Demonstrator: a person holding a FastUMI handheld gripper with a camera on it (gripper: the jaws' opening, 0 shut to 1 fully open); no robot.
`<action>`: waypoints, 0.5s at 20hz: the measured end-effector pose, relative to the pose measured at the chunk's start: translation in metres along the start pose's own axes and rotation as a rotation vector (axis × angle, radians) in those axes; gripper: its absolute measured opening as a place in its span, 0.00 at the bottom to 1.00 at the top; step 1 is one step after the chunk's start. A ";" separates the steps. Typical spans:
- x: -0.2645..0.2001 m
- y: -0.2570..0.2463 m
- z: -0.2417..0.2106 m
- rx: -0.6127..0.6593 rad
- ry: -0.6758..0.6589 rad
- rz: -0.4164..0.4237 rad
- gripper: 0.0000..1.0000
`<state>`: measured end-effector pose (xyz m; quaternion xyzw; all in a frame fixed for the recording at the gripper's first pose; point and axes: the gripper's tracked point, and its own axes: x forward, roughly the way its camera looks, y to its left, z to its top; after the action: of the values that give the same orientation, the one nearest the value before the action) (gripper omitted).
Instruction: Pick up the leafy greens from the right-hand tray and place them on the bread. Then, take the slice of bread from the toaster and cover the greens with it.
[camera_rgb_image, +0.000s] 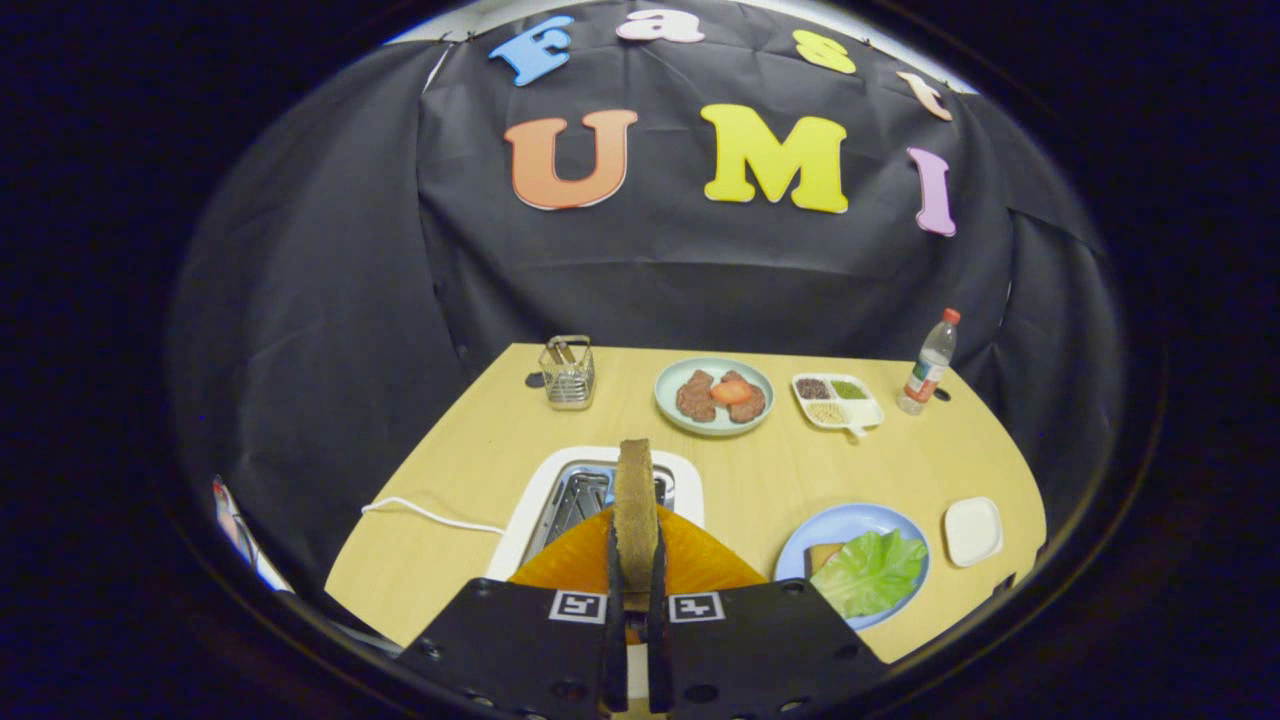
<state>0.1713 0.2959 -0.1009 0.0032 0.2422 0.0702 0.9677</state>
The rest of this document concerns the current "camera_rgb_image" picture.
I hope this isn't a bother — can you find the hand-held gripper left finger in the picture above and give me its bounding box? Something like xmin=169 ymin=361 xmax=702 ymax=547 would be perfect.
xmin=395 ymin=500 xmax=641 ymax=720

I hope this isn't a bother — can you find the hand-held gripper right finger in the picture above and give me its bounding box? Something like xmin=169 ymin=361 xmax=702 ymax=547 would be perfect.
xmin=648 ymin=505 xmax=889 ymax=720

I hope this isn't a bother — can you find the brown toast slice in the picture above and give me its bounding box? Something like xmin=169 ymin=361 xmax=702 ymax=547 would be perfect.
xmin=613 ymin=438 xmax=662 ymax=593

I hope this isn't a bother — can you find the green lettuce leaf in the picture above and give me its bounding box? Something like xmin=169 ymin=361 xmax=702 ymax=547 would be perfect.
xmin=810 ymin=529 xmax=929 ymax=619

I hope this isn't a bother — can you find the white toaster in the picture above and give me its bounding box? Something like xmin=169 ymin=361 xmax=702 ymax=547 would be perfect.
xmin=485 ymin=446 xmax=706 ymax=583

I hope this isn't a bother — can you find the pale green plate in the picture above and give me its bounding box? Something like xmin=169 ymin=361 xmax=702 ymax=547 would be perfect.
xmin=654 ymin=357 xmax=776 ymax=438

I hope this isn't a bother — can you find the blue plate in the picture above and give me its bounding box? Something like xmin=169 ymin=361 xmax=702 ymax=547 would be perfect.
xmin=774 ymin=502 xmax=931 ymax=631

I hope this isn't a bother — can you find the brown meat patty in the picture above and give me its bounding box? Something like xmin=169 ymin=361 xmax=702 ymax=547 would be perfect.
xmin=676 ymin=370 xmax=717 ymax=423
xmin=722 ymin=371 xmax=767 ymax=424

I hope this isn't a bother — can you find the white divided seasoning tray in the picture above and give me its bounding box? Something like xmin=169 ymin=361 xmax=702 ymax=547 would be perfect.
xmin=791 ymin=372 xmax=886 ymax=441

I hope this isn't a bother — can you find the small white square plate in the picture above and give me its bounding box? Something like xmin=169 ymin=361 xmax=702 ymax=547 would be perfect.
xmin=943 ymin=496 xmax=1004 ymax=569

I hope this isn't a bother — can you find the black backdrop cloth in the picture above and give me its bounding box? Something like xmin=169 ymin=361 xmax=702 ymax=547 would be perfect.
xmin=165 ymin=0 xmax=1126 ymax=601

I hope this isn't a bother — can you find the clear red-capped water bottle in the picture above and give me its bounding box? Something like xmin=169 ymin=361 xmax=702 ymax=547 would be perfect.
xmin=896 ymin=307 xmax=962 ymax=416

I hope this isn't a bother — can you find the white and red object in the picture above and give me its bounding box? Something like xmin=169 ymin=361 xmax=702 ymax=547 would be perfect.
xmin=212 ymin=476 xmax=296 ymax=593

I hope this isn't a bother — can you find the white toaster cable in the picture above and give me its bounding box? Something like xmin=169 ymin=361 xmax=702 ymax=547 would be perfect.
xmin=361 ymin=496 xmax=506 ymax=537

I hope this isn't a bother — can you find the wire mesh holder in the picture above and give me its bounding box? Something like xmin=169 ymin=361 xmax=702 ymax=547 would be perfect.
xmin=539 ymin=335 xmax=597 ymax=412

